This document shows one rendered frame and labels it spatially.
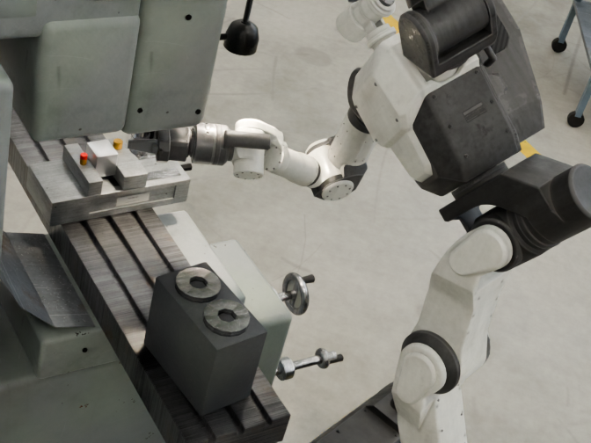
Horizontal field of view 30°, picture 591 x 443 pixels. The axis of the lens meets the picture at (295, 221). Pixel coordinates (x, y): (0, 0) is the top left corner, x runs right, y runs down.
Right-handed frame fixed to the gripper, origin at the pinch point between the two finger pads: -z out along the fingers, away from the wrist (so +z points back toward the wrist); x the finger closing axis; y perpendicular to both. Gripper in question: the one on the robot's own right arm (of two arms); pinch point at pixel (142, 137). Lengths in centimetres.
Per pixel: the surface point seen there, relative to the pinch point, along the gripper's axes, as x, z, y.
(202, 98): 6.6, 10.2, -15.4
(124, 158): -17.4, -1.6, 18.4
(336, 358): -10, 61, 72
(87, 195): -6.9, -9.6, 21.9
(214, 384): 50, 15, 21
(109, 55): 17.2, -9.6, -29.1
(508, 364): -63, 145, 126
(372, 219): -139, 109, 125
